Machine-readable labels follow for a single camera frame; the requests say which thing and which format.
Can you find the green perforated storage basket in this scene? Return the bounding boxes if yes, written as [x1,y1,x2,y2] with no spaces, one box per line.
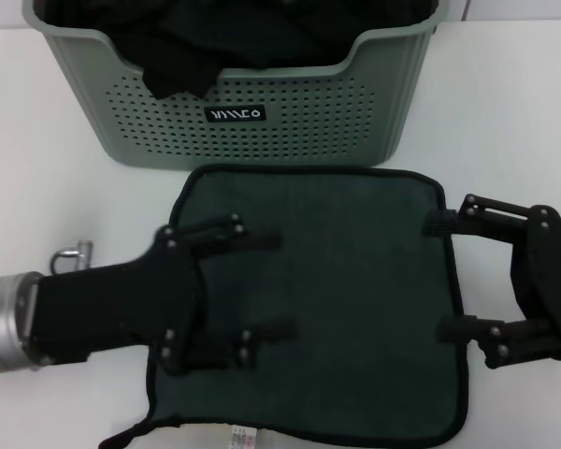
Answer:
[22,0,439,170]

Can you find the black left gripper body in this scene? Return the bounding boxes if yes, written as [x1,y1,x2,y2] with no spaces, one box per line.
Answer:
[27,226,207,364]

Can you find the green yellow towel black trim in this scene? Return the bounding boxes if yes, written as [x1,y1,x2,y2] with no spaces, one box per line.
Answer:
[97,163,471,449]

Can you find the left arm silver plug cable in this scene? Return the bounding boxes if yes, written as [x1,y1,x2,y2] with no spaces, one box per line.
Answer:
[51,239,94,273]

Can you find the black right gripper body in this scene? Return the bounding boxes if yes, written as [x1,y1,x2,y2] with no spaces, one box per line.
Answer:
[507,204,561,361]

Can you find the black cloth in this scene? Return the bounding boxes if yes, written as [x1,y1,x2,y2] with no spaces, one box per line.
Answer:
[41,0,431,100]

